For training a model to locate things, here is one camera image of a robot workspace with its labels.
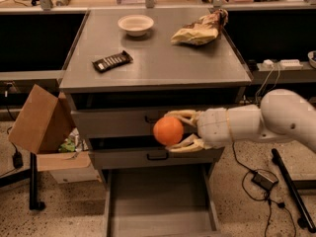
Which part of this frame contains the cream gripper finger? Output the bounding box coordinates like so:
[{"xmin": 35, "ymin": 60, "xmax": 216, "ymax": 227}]
[
  {"xmin": 166, "ymin": 134, "xmax": 206, "ymax": 153},
  {"xmin": 165, "ymin": 110, "xmax": 200, "ymax": 126}
]

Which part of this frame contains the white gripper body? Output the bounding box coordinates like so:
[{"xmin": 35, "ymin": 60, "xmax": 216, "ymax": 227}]
[{"xmin": 197, "ymin": 108, "xmax": 232, "ymax": 148}]

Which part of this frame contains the orange fruit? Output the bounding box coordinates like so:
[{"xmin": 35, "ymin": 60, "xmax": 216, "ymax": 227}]
[{"xmin": 153, "ymin": 117, "xmax": 184, "ymax": 146}]

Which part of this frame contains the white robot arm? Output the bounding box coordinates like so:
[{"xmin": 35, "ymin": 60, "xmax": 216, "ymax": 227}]
[{"xmin": 167, "ymin": 89, "xmax": 316, "ymax": 153}]

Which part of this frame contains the grey bottom drawer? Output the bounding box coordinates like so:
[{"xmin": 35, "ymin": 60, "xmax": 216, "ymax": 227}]
[{"xmin": 104, "ymin": 164, "xmax": 231, "ymax": 237}]

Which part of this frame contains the grey drawer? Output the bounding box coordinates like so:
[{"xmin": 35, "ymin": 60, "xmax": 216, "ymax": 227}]
[
  {"xmin": 104, "ymin": 164, "xmax": 231, "ymax": 237},
  {"xmin": 90, "ymin": 148, "xmax": 223, "ymax": 170},
  {"xmin": 71, "ymin": 107, "xmax": 168, "ymax": 138}
]

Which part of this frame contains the grey top drawer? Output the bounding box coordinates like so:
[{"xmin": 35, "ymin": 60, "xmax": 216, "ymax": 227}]
[{"xmin": 71, "ymin": 107, "xmax": 168, "ymax": 138}]

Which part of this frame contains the grey drawer cabinet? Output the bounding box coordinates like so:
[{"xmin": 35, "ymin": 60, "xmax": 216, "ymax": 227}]
[{"xmin": 59, "ymin": 7, "xmax": 253, "ymax": 190}]

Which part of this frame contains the grey middle drawer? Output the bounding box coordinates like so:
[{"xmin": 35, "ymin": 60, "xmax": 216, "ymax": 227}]
[{"xmin": 90, "ymin": 148, "xmax": 223, "ymax": 170}]

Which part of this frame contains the black power adapter right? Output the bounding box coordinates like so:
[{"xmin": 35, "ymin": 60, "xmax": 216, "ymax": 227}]
[{"xmin": 252, "ymin": 172, "xmax": 278, "ymax": 192}]

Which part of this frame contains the black power adapter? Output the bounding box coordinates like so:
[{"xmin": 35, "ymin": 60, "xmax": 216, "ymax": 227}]
[
  {"xmin": 252, "ymin": 172, "xmax": 278, "ymax": 192},
  {"xmin": 13, "ymin": 151, "xmax": 23, "ymax": 169}
]

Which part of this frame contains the white plug charger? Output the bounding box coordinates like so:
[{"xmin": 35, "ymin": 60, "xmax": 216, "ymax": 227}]
[{"xmin": 263, "ymin": 59, "xmax": 274, "ymax": 66}]

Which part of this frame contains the yellow chip bag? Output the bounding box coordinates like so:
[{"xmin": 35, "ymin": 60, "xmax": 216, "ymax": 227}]
[{"xmin": 171, "ymin": 9, "xmax": 228, "ymax": 45}]

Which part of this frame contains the white power strip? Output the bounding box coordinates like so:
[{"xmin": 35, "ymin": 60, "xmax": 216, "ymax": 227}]
[{"xmin": 279, "ymin": 59, "xmax": 303, "ymax": 70}]

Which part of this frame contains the black snack bar wrapper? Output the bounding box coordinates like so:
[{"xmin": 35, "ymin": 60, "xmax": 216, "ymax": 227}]
[{"xmin": 92, "ymin": 50, "xmax": 133, "ymax": 73}]

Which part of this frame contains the white bowl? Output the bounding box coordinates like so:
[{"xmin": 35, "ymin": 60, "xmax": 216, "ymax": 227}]
[{"xmin": 118, "ymin": 15, "xmax": 154, "ymax": 37}]

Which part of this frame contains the green snack packet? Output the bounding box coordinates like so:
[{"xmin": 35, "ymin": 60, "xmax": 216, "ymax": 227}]
[{"xmin": 58, "ymin": 139, "xmax": 75, "ymax": 153}]

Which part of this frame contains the black table leg right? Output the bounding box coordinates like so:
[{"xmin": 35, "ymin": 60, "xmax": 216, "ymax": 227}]
[{"xmin": 272, "ymin": 148, "xmax": 316, "ymax": 233}]

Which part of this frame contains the black table leg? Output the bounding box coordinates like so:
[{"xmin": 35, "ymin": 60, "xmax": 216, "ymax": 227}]
[
  {"xmin": 272, "ymin": 148, "xmax": 316, "ymax": 233},
  {"xmin": 0, "ymin": 153, "xmax": 45, "ymax": 211}
]

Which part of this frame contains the brown cardboard box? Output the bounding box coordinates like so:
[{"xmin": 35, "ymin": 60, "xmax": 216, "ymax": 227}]
[{"xmin": 9, "ymin": 85, "xmax": 99, "ymax": 184}]

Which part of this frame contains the black table leg left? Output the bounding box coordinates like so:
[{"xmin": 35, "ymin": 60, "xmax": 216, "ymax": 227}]
[{"xmin": 0, "ymin": 153, "xmax": 45, "ymax": 211}]

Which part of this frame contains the black power adapter left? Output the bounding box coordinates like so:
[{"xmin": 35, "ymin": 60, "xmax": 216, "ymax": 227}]
[{"xmin": 13, "ymin": 151, "xmax": 23, "ymax": 169}]

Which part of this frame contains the black power cable right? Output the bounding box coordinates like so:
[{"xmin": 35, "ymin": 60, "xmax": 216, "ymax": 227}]
[{"xmin": 231, "ymin": 141, "xmax": 297, "ymax": 237}]

